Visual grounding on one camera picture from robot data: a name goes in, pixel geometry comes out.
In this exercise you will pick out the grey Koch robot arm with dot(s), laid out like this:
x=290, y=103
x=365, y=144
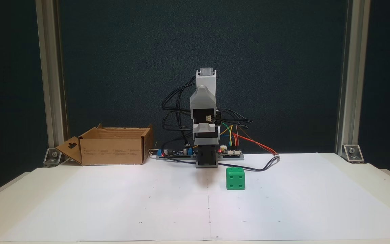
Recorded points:
x=206, y=81

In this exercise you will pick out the green die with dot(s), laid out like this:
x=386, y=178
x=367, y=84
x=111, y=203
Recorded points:
x=235, y=179

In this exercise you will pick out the aluminium frame post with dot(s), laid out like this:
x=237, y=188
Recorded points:
x=51, y=67
x=352, y=67

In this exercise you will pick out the open cardboard box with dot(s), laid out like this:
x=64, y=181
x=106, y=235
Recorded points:
x=113, y=150

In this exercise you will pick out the metal corner bracket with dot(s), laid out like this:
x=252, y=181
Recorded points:
x=353, y=153
x=53, y=156

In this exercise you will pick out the blue circuit board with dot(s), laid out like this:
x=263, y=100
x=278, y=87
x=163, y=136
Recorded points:
x=176, y=152

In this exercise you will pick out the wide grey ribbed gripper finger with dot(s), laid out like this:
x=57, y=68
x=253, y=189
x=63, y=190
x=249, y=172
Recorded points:
x=204, y=98

